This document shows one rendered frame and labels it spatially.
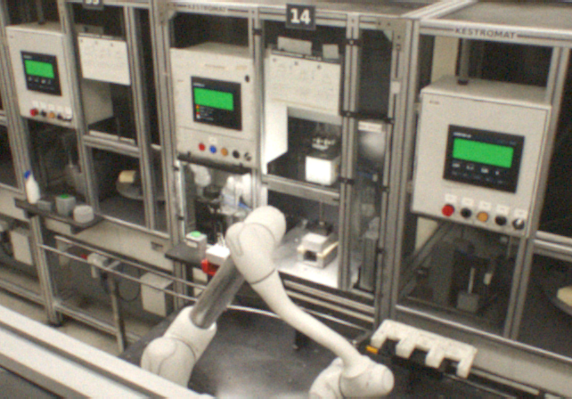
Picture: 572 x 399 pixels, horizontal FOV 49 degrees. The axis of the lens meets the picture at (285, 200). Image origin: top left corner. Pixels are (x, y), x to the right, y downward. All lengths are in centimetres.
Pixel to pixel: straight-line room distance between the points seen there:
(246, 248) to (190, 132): 96
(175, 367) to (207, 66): 119
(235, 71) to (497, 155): 107
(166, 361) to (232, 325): 63
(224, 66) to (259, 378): 125
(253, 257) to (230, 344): 85
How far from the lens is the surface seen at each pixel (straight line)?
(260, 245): 201
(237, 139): 266
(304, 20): 239
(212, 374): 262
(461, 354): 249
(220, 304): 234
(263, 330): 284
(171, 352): 232
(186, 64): 273
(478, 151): 221
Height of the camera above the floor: 236
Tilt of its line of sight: 25 degrees down
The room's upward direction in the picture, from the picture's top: straight up
